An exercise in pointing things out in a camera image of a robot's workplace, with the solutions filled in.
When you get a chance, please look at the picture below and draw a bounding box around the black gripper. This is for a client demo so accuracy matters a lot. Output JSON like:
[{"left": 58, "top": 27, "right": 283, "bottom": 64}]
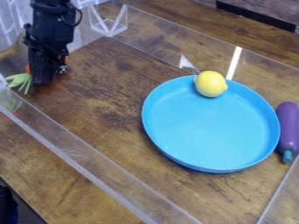
[{"left": 23, "top": 0, "right": 83, "bottom": 85}]

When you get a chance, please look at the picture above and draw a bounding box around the orange toy carrot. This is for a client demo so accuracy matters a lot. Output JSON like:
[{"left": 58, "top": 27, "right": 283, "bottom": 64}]
[{"left": 4, "top": 55, "right": 71, "bottom": 95}]

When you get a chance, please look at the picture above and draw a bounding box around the blue round tray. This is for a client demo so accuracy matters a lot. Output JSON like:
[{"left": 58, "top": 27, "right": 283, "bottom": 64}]
[{"left": 142, "top": 76, "right": 280, "bottom": 173}]

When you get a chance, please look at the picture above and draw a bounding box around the white patterned curtain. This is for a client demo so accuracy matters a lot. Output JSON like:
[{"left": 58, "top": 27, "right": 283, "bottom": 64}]
[{"left": 0, "top": 0, "right": 99, "bottom": 52}]

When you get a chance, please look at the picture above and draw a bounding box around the yellow toy lemon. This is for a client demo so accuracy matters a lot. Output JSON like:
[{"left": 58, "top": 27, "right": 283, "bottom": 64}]
[{"left": 194, "top": 71, "right": 228, "bottom": 98}]

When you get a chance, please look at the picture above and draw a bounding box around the dark wooden furniture edge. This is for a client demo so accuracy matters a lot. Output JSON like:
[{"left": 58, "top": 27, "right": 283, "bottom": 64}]
[{"left": 216, "top": 0, "right": 298, "bottom": 33}]

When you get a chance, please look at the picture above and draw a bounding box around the purple toy eggplant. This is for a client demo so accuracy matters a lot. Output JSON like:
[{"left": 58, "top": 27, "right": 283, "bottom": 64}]
[{"left": 275, "top": 101, "right": 299, "bottom": 163}]

